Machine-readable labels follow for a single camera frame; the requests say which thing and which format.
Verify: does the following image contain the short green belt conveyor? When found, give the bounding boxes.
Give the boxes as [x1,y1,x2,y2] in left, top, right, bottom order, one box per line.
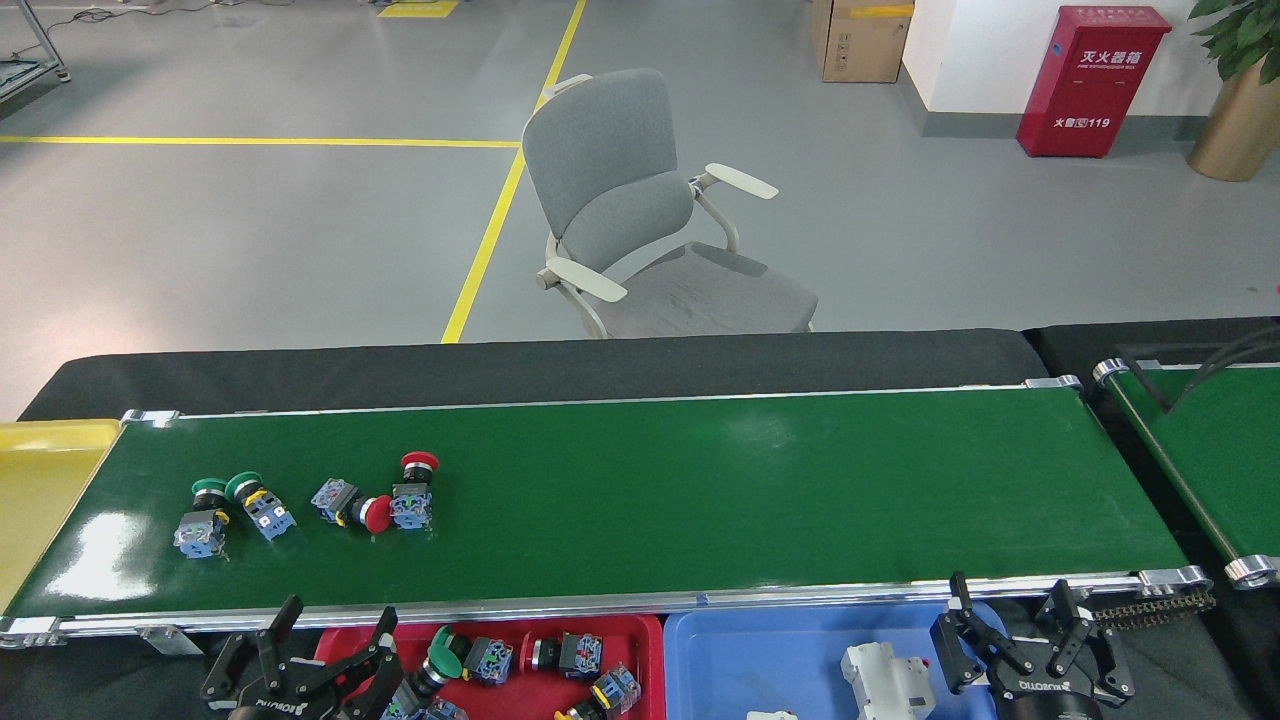
[1092,358,1280,591]

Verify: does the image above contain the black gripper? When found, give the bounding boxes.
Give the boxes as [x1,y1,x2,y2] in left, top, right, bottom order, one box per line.
[200,596,403,720]
[930,573,1136,720]

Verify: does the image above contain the grey office chair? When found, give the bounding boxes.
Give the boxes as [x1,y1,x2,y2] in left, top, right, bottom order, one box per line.
[520,68,819,341]

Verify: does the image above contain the yellow plastic tray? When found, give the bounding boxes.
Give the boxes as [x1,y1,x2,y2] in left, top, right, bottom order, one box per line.
[0,420,123,613]

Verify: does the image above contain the black metal guide frame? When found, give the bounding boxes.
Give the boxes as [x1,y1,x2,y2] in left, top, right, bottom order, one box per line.
[1113,325,1280,416]

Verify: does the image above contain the black conveyor drive chain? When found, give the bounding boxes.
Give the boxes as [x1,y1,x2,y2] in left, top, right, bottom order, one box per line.
[1090,588,1218,631]

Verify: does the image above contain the brown cardboard box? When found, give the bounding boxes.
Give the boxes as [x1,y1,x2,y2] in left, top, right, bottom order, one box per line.
[808,0,916,84]

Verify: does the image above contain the blue plastic tray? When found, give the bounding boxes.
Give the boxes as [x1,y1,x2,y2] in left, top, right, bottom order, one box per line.
[663,600,1011,720]

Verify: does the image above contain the green mushroom button switch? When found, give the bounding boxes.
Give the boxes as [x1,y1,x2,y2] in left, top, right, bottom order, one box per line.
[427,625,515,688]

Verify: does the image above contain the green push button switch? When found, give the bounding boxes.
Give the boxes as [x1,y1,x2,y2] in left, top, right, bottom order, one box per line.
[380,655,451,720]
[173,477,231,561]
[224,470,298,543]

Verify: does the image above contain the yellow push button switch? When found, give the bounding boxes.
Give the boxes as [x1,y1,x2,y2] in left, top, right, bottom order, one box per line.
[553,664,643,720]

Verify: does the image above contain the long green belt conveyor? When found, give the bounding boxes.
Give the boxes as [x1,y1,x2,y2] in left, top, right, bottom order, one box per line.
[0,375,1214,656]

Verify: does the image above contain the red plastic tray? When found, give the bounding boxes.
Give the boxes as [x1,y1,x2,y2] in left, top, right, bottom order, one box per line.
[313,613,666,720]

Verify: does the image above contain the red push button switch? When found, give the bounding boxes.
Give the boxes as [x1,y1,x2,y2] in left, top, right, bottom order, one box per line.
[310,477,394,535]
[389,451,441,532]
[520,630,605,683]

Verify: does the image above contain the silver metal frame rack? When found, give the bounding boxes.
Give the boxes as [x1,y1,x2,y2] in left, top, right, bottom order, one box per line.
[0,0,71,101]

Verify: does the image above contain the green leafy plant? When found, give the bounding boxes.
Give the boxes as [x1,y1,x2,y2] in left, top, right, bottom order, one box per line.
[1187,0,1280,86]

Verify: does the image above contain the red fire extinguisher box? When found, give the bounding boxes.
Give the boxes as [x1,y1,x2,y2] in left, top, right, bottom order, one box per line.
[1016,5,1173,159]

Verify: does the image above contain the gold planter pot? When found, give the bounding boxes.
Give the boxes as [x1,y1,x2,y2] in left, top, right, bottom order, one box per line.
[1187,62,1280,183]

